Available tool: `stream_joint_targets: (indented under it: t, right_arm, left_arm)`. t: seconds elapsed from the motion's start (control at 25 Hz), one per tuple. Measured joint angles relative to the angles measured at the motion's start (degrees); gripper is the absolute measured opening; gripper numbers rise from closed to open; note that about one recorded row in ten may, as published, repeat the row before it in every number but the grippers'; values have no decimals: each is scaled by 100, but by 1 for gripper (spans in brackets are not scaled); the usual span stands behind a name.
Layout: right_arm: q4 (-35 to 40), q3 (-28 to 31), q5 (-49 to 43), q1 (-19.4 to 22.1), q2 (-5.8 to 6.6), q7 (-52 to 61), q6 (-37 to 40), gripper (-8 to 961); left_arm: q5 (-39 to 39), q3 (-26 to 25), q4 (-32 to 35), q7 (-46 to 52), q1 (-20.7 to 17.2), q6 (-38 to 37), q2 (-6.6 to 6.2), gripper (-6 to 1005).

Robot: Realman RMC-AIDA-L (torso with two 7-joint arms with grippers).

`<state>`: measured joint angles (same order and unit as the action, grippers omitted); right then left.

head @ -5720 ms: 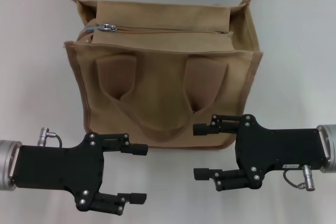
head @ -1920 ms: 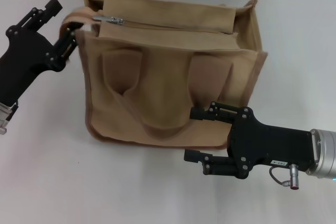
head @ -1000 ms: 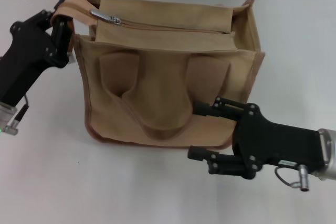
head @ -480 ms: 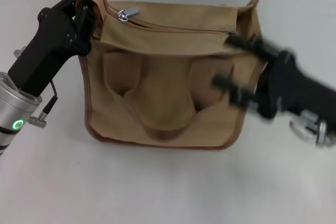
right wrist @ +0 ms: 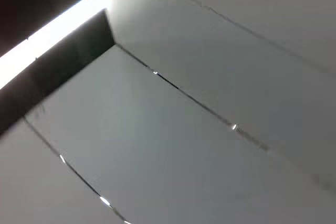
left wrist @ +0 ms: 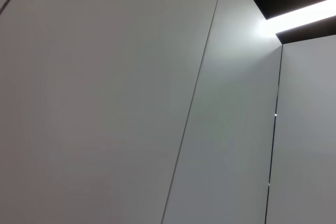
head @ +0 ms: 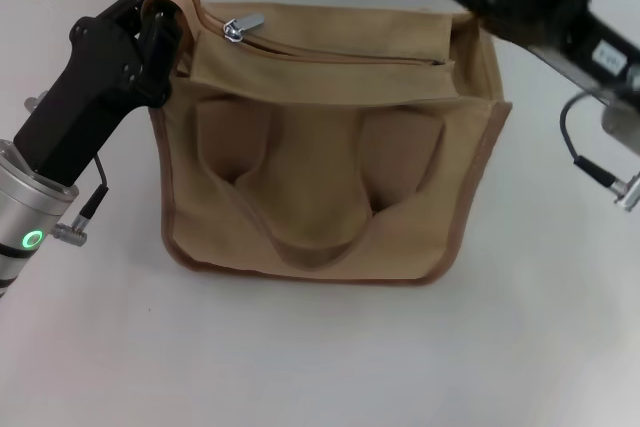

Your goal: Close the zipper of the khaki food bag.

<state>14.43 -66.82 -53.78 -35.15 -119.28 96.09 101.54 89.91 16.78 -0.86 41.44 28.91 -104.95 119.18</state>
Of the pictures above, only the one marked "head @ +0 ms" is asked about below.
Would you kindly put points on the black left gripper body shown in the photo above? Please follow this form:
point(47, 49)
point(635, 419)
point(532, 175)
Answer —
point(85, 97)

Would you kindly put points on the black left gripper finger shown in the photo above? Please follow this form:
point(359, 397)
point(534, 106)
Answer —
point(160, 57)
point(131, 4)

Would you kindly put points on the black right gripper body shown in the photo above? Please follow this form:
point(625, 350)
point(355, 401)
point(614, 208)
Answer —
point(540, 7)

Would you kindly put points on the silver metal zipper pull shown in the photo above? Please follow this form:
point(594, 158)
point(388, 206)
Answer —
point(245, 23)

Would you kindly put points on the khaki canvas food bag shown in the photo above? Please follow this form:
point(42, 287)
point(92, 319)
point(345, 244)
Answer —
point(320, 172)

